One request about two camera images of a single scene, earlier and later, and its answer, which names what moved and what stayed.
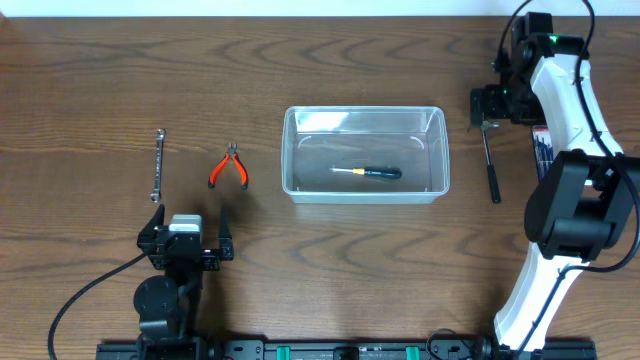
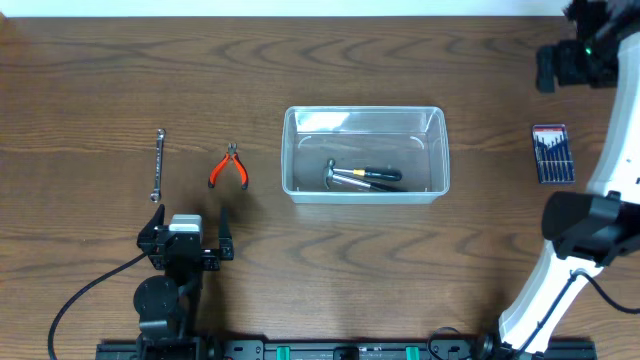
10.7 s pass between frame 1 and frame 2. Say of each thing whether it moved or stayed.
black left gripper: stayed
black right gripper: moved
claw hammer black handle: moved
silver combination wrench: stayed
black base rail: stayed
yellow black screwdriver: stayed
